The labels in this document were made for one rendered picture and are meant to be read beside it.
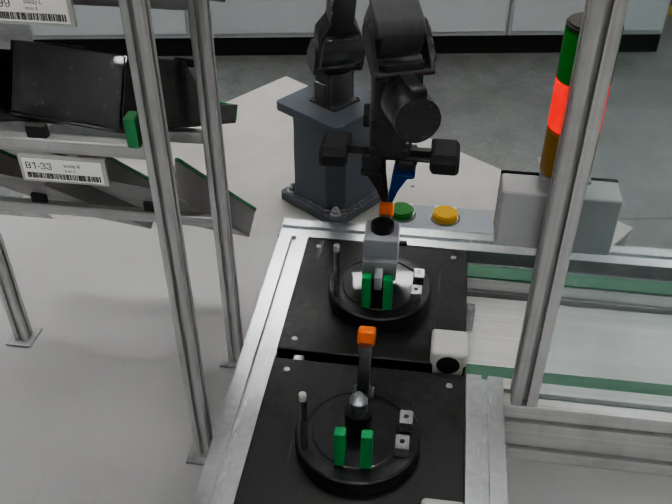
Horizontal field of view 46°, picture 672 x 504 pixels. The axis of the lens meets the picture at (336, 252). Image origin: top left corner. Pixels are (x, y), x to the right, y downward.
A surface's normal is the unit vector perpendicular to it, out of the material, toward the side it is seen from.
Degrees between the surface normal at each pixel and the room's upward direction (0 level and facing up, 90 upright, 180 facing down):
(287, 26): 90
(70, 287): 0
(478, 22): 90
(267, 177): 0
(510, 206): 90
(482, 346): 0
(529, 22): 90
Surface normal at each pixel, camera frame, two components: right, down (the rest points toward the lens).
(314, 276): 0.00, -0.79
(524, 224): -0.14, 0.60
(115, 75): -0.28, 0.19
